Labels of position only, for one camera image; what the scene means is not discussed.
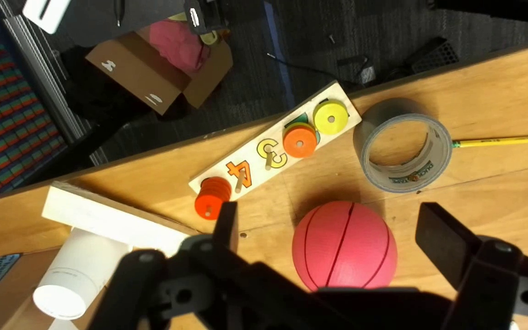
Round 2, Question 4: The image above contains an open cardboard box on floor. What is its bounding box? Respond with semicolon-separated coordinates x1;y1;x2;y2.
86;26;233;116

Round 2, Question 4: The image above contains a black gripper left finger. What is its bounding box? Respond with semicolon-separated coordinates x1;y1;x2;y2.
213;202;238;252

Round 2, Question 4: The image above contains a white paper cup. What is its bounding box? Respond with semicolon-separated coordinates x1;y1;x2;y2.
33;230;128;321

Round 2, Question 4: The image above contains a wooden number puzzle board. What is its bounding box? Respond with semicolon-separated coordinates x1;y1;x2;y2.
189;81;361;200

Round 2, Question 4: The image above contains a yellow pencil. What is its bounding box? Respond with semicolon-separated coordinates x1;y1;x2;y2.
453;136;528;149

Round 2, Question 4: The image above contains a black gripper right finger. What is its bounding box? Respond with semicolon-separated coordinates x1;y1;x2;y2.
414;202;482;290

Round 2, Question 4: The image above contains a yellow disc on peg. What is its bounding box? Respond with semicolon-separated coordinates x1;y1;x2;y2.
314;101;348;136

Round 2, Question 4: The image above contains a grey duct tape roll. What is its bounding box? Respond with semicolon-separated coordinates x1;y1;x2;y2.
354;99;453;193

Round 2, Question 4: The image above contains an orange ring stack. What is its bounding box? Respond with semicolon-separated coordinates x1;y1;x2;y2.
194;176;231;220

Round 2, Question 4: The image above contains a colourful woven wall panel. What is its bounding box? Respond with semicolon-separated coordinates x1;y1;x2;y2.
0;28;66;193

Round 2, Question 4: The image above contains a pink rubber basketball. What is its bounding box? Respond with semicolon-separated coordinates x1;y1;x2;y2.
292;202;398;292

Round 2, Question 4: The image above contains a white foam block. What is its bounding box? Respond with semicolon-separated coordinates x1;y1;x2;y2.
42;182;196;257

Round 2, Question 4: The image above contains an orange disc on peg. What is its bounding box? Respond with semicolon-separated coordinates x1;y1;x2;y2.
282;123;317;158

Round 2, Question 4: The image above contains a brown cardboard box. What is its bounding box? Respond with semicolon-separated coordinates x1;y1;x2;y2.
0;252;57;330

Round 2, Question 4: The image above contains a pink cloth in box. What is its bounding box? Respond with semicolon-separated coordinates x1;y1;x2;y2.
149;21;209;76

